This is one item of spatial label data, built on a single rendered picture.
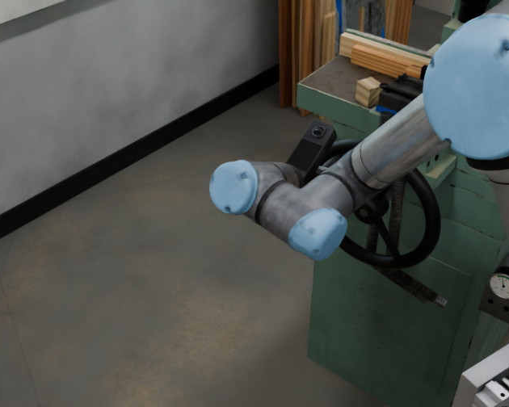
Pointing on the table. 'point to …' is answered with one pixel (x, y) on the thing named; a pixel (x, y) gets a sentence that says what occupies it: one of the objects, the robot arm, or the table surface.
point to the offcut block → (368, 91)
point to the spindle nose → (471, 10)
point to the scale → (399, 44)
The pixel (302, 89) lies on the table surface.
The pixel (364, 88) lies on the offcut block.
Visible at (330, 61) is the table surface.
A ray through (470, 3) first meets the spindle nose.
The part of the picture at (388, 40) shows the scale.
